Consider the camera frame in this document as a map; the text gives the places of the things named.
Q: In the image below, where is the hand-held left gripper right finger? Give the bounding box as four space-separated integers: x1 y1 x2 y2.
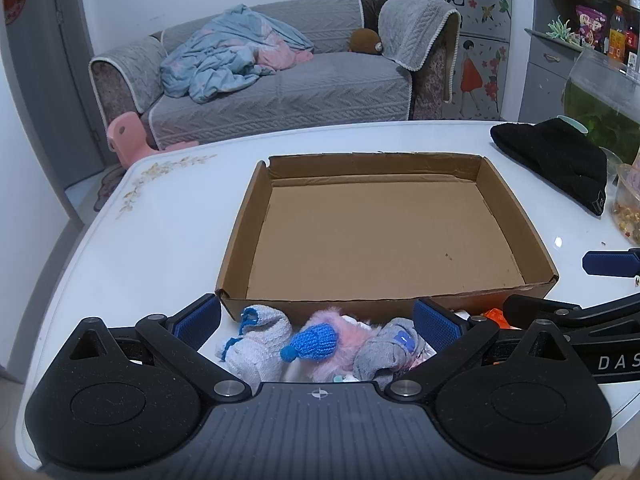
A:
382 297 573 403

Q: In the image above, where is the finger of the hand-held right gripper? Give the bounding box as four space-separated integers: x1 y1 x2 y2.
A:
582 248 640 279
502 294 640 335

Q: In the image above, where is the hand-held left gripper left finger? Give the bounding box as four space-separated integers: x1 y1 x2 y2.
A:
70 294 253 403

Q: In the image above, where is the orange foil packet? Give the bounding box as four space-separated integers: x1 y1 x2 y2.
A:
482 308 511 331

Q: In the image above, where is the grey sock roll blue patch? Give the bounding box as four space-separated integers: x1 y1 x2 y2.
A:
355 317 436 386

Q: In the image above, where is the white knitted sock blue trim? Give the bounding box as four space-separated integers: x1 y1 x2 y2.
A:
215 305 293 383

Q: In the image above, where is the pink fluffy sock roll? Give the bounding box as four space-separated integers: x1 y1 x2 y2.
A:
280 310 386 383

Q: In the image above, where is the brown cardboard box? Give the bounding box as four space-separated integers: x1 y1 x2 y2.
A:
215 154 560 323

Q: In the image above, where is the clear snack container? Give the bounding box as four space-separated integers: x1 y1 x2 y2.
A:
611 162 640 246

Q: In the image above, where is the black knit beanie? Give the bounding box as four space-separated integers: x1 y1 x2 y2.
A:
490 119 608 217

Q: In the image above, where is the glass fish tank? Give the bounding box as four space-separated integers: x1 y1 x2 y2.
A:
562 47 640 166

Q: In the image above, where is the patterned floor mat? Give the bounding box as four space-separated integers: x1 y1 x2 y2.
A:
95 162 126 211

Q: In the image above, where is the grey shelf cabinet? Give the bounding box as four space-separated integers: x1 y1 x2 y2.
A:
517 0 640 123

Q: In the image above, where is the orange drink bottle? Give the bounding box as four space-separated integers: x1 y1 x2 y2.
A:
607 6 627 56

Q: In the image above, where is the green plant ornament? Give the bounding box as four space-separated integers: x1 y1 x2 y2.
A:
546 16 586 43

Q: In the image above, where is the fridge with flower stickers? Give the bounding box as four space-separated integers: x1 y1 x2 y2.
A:
401 0 513 122

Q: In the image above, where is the purple snack bag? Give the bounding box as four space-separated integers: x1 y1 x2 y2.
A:
575 5 608 50

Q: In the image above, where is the light blue blanket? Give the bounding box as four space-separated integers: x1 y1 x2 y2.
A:
160 4 316 105

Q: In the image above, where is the grey sofa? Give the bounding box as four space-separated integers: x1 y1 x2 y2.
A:
89 0 463 151

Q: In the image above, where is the pink cloth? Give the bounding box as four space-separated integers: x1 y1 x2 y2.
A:
255 40 313 71

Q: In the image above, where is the grey door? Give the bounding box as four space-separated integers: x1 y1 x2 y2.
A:
0 0 108 181

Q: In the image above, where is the brown plush toy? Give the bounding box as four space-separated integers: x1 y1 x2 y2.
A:
348 29 385 55

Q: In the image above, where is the grey knitted sofa throw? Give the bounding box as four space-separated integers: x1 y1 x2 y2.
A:
377 0 461 72

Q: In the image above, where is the red door decoration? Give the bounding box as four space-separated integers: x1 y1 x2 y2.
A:
1 0 28 26

